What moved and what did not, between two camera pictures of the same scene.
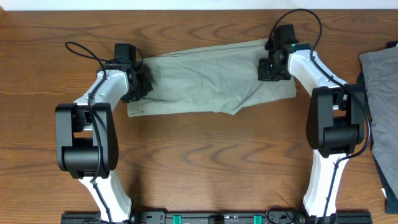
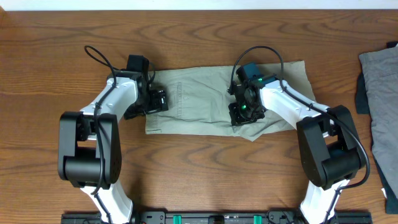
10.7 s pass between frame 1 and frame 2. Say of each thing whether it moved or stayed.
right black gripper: moved
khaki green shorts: moved
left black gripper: moved
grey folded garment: stayed
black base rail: stayed
